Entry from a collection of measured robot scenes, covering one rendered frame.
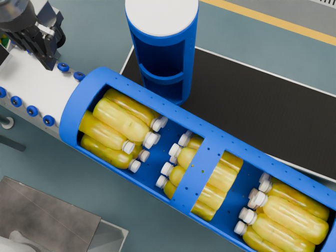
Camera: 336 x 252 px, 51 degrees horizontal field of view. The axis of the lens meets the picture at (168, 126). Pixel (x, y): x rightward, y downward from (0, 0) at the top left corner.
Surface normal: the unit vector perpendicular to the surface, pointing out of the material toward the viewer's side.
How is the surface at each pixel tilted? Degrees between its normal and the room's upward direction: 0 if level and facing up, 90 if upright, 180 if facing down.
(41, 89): 0
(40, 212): 4
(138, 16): 0
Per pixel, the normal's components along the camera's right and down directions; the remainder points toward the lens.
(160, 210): -0.03, -0.25
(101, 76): 0.27, -0.69
